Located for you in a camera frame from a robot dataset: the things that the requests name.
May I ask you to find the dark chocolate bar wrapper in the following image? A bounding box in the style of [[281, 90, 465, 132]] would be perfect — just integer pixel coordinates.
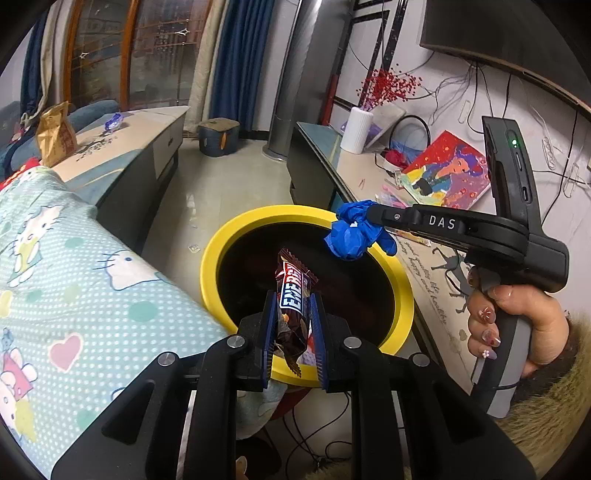
[[276, 248, 318, 378]]

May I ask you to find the blue paper ball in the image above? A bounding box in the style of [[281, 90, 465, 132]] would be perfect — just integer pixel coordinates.
[[325, 200, 398, 261]]

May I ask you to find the fuzzy olive sleeve forearm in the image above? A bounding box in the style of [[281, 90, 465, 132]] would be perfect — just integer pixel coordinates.
[[497, 315, 590, 479]]

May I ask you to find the right hand with painted nails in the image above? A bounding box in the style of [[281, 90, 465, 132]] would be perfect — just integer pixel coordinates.
[[467, 268, 570, 378]]

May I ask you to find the colourful diamond painting canvas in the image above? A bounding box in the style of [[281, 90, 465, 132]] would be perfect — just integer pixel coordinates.
[[401, 131, 490, 210]]

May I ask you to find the colourful bead tray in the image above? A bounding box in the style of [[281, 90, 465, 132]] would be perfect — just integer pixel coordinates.
[[375, 185, 414, 209]]

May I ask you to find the tv cabinet with glass top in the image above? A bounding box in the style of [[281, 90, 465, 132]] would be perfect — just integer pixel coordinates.
[[285, 121, 500, 384]]

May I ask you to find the blue storage box stool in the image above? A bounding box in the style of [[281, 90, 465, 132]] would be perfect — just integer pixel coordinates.
[[197, 117, 240, 157]]

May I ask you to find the Hello Kitty patterned blanket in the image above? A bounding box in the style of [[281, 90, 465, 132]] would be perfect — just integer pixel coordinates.
[[1, 160, 284, 479]]

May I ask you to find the grey coffee table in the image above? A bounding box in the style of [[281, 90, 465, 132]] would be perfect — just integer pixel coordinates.
[[53, 106, 187, 253]]

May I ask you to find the white paper towel roll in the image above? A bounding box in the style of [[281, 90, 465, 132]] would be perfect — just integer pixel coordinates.
[[341, 107, 374, 155]]

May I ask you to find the silver tower air conditioner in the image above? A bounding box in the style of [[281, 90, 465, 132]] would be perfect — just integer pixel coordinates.
[[263, 1, 353, 161]]

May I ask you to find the red berry branch decoration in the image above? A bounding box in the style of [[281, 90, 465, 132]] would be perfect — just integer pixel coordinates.
[[358, 69, 423, 111]]

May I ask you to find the blue white crumpled wrapper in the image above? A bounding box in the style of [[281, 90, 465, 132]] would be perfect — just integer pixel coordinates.
[[104, 112, 124, 134]]

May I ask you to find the dark blue curtain right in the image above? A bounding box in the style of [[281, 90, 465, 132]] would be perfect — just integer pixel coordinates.
[[209, 0, 274, 131]]

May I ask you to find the dark blue curtain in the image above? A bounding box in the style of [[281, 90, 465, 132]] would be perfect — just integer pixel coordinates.
[[20, 9, 49, 118], [209, 0, 274, 131]]

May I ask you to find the gold paper snack bag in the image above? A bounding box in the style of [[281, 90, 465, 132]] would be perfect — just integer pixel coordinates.
[[36, 102, 78, 168]]

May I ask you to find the wooden glass sliding door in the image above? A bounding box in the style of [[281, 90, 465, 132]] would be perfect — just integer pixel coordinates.
[[61, 0, 212, 110]]

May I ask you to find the blue grey sectional sofa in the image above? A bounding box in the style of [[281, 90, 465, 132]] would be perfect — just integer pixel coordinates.
[[1, 99, 119, 180]]

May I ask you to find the dark blue curtain left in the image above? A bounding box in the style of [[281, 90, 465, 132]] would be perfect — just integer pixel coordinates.
[[20, 9, 49, 118]]

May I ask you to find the wall mounted television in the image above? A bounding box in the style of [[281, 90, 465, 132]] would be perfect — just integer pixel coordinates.
[[420, 0, 590, 117]]

